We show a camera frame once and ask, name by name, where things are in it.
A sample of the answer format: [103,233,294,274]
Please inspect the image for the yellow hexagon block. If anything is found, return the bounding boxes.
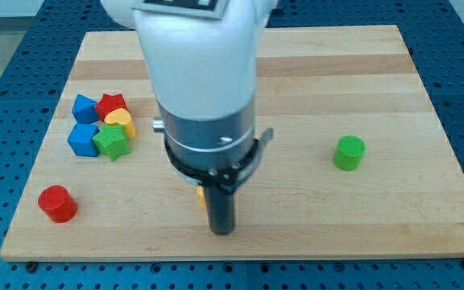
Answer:
[197,186,206,209]

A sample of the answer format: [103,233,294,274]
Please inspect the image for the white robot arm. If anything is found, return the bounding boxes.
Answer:
[101,0,278,170]

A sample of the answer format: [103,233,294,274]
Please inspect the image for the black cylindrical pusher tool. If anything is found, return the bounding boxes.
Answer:
[164,128,274,235]

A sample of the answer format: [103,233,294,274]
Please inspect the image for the yellow heart block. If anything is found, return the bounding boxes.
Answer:
[104,108,136,139]

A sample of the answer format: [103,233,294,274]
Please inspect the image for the green cylinder block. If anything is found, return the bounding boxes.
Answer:
[333,135,366,171]

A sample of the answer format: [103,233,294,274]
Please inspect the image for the green star block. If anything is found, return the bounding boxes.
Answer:
[92,124,131,162]

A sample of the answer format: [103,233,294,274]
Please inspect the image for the wooden board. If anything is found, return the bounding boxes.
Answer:
[0,25,464,262]

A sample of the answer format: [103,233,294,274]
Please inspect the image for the red star block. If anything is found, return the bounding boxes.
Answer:
[94,93,128,122]

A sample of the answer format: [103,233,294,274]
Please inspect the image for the lower blue block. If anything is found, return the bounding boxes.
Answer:
[68,123,99,157]

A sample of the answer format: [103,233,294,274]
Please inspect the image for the blue block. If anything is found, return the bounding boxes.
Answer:
[68,123,99,157]
[72,94,99,124]

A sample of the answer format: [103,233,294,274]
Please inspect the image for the upper blue block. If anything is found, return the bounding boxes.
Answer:
[72,94,99,124]

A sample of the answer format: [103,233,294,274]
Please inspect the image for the red cylinder block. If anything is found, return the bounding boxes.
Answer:
[37,185,78,223]

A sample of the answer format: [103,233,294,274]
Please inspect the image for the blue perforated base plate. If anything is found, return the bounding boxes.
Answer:
[0,0,464,289]

